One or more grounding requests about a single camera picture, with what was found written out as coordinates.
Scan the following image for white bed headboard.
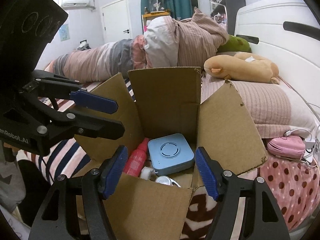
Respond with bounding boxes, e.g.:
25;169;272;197
235;0;319;105

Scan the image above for white charger cable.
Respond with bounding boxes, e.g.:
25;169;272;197
283;84;320;168

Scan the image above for light blue square device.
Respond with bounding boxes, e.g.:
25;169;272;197
148;133;194;176

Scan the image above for silver round tin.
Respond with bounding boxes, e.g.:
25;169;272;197
155;176;181;187

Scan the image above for green plush toy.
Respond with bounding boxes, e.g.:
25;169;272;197
217;35;252;53

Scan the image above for pink pouch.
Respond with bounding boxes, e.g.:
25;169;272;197
266;135;306;160

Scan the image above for small white dropper bottle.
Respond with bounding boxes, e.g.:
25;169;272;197
139;167;157;181

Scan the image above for pink polka dot cloth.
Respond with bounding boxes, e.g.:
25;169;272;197
179;152;320;240

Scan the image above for brown cardboard box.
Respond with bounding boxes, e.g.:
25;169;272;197
75;67;267;239

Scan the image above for white air conditioner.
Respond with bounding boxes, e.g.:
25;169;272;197
61;0;95;10

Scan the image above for cluttered wall shelf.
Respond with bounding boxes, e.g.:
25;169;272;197
210;0;227;25

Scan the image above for pink ribbed pillow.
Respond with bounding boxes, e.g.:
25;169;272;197
197;74;317;141

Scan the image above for yellow wooden shelf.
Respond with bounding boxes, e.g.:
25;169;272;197
142;11;170;32

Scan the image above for white door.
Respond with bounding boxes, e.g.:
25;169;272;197
101;0;132;43

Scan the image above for red pink bottle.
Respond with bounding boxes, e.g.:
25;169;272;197
123;138;149;177

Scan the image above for grey star patterned cloth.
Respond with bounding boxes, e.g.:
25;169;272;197
0;161;26;213

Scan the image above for tan plush toy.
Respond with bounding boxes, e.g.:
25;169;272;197
203;52;280;84

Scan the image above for rolled pink grey duvet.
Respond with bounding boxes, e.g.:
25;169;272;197
46;8;229;83

